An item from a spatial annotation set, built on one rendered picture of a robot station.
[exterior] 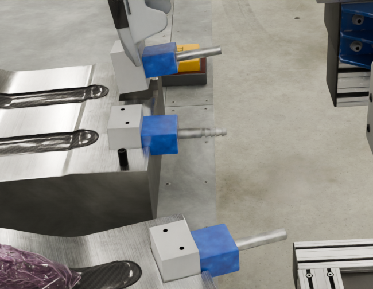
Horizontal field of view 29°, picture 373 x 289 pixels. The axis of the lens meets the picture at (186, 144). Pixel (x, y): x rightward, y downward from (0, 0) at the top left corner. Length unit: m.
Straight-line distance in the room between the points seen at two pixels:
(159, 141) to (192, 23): 0.54
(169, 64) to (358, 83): 0.39
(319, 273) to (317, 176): 0.71
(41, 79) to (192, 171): 0.24
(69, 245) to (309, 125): 1.84
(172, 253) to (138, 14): 0.31
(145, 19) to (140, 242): 0.27
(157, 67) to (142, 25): 0.06
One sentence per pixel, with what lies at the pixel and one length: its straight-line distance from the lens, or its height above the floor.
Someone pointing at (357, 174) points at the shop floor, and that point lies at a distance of 2.28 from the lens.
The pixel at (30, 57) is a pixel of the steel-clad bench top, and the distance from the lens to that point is 1.26.
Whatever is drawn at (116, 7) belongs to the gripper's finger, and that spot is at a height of 1.02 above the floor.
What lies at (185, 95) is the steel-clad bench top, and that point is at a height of 0.80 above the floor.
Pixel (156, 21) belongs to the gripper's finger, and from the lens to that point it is 0.84.
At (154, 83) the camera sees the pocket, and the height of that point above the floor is 0.89.
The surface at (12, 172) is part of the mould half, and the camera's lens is 0.81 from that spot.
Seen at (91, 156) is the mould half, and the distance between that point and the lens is 0.80.
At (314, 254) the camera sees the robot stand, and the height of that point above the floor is 0.23.
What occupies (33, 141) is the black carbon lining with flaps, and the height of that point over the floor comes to 0.88.
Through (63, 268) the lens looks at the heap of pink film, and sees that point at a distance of 0.69.
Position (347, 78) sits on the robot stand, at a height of 0.78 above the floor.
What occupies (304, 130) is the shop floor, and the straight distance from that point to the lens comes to 2.47.
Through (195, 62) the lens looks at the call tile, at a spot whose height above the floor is 0.83.
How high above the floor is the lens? 1.33
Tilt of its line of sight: 33 degrees down
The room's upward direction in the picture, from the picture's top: 5 degrees counter-clockwise
